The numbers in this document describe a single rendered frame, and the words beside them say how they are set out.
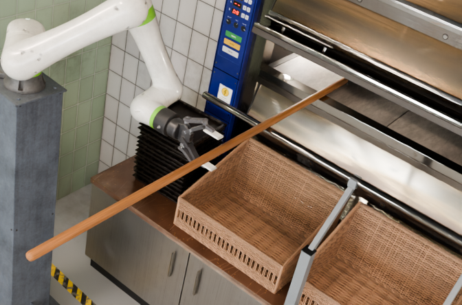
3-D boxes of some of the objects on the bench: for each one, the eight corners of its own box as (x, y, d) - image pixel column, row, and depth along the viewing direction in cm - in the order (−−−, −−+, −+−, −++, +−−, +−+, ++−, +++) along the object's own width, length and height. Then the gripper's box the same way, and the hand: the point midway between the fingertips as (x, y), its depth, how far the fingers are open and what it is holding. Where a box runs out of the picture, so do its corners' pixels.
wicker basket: (238, 181, 335) (249, 134, 321) (335, 242, 311) (353, 194, 296) (170, 223, 300) (179, 172, 286) (274, 297, 275) (291, 245, 261)
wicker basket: (342, 246, 309) (359, 198, 295) (458, 318, 285) (483, 269, 270) (282, 302, 274) (298, 251, 259) (409, 389, 250) (436, 338, 235)
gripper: (184, 93, 249) (230, 121, 239) (174, 150, 262) (217, 178, 253) (170, 99, 244) (216, 128, 234) (161, 156, 257) (204, 185, 247)
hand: (214, 152), depth 244 cm, fingers open, 13 cm apart
